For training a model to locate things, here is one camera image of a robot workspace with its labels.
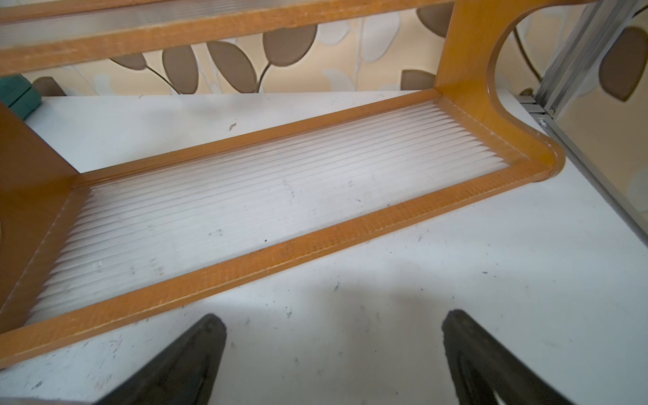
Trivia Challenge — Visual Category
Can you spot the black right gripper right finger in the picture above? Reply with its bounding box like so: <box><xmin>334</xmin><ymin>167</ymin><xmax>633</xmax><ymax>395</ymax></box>
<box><xmin>441</xmin><ymin>310</ymin><xmax>571</xmax><ymax>404</ymax></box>

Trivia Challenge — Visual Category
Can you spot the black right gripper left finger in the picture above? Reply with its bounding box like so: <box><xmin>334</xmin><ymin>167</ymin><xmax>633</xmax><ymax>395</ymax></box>
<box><xmin>98</xmin><ymin>314</ymin><xmax>227</xmax><ymax>405</ymax></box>

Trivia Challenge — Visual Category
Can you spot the wooden three-tier shelf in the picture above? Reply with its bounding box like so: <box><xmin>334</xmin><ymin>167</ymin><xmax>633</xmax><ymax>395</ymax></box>
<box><xmin>1</xmin><ymin>1</ymin><xmax>565</xmax><ymax>369</ymax></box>

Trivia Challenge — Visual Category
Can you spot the green plastic tool case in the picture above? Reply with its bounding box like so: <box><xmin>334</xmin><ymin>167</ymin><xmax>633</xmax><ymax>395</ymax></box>
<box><xmin>0</xmin><ymin>74</ymin><xmax>42</xmax><ymax>121</ymax></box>

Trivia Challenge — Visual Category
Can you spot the aluminium frame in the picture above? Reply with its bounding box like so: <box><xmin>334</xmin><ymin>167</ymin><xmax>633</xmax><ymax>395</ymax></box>
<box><xmin>533</xmin><ymin>1</ymin><xmax>647</xmax><ymax>242</ymax></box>

